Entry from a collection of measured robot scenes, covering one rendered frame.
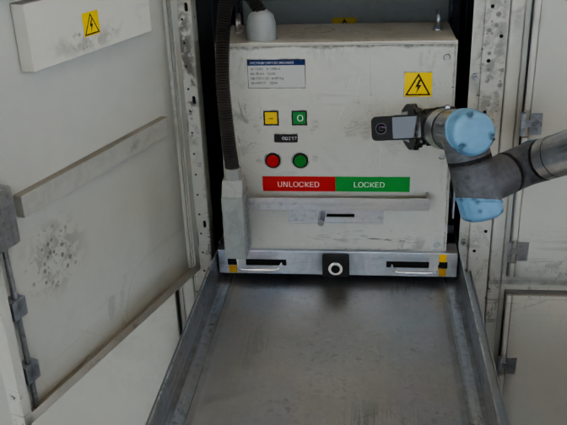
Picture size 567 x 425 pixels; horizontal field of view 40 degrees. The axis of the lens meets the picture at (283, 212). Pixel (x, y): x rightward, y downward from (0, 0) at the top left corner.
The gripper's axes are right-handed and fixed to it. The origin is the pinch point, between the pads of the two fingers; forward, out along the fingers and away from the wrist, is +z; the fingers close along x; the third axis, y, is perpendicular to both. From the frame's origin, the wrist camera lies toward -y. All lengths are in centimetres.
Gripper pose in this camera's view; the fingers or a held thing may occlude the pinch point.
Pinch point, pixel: (399, 125)
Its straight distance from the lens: 162.0
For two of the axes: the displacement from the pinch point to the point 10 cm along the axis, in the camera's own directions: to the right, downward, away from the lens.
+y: 9.9, -1.0, 1.3
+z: -1.5, -1.5, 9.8
